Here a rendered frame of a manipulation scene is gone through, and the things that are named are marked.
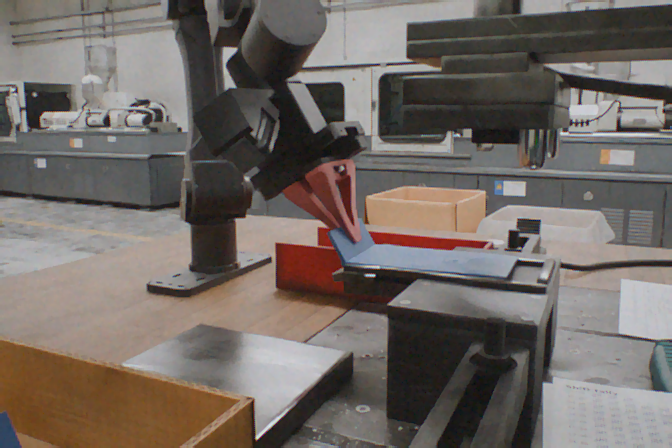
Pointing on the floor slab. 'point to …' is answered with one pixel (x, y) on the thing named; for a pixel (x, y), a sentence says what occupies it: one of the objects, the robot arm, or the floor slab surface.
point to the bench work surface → (152, 314)
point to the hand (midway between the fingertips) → (351, 235)
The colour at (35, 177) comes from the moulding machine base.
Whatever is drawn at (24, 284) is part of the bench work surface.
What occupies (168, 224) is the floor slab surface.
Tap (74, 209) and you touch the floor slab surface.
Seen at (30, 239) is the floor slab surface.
